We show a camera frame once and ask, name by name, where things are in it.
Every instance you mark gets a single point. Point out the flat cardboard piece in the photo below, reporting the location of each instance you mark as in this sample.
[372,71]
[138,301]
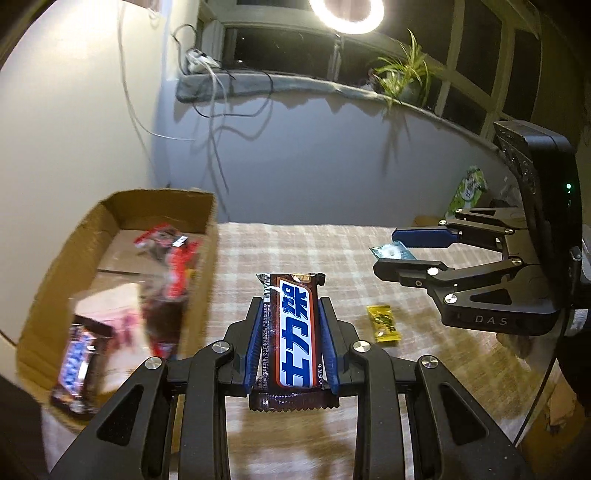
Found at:
[427,221]

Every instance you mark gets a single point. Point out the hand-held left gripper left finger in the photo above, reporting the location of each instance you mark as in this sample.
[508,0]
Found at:
[251,350]

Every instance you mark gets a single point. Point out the cardboard box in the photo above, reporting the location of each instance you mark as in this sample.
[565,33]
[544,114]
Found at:
[46,300]

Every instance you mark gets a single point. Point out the green potted plant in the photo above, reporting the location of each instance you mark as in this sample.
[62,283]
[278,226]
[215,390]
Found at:
[401,74]

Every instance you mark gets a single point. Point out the teal candy wrapper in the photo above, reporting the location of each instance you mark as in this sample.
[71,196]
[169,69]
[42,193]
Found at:
[392,251]

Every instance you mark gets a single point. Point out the cardboard scrap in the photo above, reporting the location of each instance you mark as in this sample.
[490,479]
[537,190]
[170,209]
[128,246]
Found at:
[561,404]

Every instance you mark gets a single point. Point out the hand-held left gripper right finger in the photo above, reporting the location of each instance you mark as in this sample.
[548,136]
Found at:
[330,350]

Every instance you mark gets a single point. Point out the checked tablecloth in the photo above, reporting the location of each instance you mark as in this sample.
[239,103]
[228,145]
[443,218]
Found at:
[295,249]

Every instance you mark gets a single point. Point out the yellow candy packet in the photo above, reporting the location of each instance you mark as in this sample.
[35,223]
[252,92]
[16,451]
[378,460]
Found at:
[383,323]

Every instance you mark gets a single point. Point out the green snack bag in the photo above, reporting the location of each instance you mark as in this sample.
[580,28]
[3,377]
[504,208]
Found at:
[468,191]

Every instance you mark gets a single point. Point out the grey windowsill cloth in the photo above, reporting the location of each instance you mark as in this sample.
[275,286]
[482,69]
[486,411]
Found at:
[207,85]

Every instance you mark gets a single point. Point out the white power strip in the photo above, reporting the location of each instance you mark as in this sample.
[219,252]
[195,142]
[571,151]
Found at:
[198,62]

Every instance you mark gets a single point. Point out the red snack packet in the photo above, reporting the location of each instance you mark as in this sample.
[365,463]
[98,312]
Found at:
[159,318]
[178,258]

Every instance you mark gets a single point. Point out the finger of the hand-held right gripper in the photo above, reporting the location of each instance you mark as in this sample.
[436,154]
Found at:
[406,270]
[425,236]

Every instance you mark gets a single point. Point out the brown chocolate bar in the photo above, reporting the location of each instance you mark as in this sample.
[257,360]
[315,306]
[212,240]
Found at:
[76,369]
[295,332]

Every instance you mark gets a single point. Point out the window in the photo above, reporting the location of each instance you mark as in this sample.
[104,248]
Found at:
[277,46]

